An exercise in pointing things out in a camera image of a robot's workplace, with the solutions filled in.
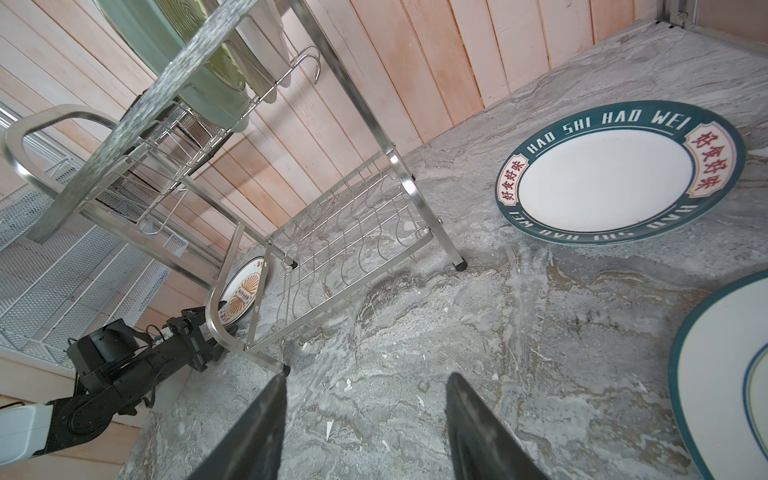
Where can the white wire mesh shelf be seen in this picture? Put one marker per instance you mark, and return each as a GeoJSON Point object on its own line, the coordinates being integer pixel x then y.
{"type": "Point", "coordinates": [79, 280]}

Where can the large orange sunburst plate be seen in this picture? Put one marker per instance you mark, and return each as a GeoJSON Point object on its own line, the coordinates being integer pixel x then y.
{"type": "Point", "coordinates": [261, 52]}

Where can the steel two-tier dish rack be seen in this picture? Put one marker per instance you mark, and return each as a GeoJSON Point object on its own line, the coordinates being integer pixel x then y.
{"type": "Point", "coordinates": [422, 67]}

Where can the small orange sunburst plate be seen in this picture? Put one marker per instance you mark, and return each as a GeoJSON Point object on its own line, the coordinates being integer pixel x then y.
{"type": "Point", "coordinates": [240, 293]}

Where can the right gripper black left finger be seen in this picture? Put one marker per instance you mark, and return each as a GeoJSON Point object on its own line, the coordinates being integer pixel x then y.
{"type": "Point", "coordinates": [252, 449]}

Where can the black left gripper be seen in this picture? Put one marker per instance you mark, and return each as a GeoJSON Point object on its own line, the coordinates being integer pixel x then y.
{"type": "Point", "coordinates": [185, 341]}

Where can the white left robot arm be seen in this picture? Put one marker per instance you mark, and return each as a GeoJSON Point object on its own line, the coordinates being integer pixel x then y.
{"type": "Point", "coordinates": [118, 368]}

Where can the white plate with cloud outline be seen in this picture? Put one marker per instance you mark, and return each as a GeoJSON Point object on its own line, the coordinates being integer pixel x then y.
{"type": "Point", "coordinates": [718, 381]}

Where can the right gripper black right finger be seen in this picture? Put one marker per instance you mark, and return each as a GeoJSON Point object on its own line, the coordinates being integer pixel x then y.
{"type": "Point", "coordinates": [480, 446]}

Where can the green rim white plate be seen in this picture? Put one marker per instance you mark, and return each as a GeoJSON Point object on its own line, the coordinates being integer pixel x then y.
{"type": "Point", "coordinates": [619, 173]}

